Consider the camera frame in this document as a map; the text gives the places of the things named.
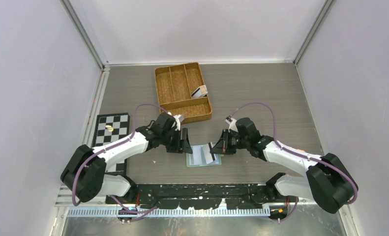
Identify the cream chess piece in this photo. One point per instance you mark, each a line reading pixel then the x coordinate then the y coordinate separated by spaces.
pixel 109 128

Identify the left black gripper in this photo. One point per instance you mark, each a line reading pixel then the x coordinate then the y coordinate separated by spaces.
pixel 178 147

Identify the woven wicker divided tray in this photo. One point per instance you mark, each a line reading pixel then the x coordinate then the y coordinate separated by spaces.
pixel 175 85

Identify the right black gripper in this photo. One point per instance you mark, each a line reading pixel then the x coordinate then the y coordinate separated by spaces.
pixel 223 146

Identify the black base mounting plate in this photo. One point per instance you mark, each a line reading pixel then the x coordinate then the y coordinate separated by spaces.
pixel 202 196

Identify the aluminium front rail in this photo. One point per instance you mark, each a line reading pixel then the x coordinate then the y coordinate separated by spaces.
pixel 330 196

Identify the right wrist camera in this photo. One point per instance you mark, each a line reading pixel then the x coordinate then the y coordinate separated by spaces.
pixel 232 123

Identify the green card holder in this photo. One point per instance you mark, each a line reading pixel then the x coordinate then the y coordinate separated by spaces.
pixel 219 162

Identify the black white chessboard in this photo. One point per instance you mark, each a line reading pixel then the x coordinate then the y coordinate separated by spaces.
pixel 120 123

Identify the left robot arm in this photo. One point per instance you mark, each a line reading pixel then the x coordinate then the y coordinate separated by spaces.
pixel 86 172

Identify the stack of cards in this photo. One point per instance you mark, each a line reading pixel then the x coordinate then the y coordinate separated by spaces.
pixel 199 92

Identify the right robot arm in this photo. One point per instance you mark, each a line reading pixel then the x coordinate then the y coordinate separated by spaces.
pixel 305 166

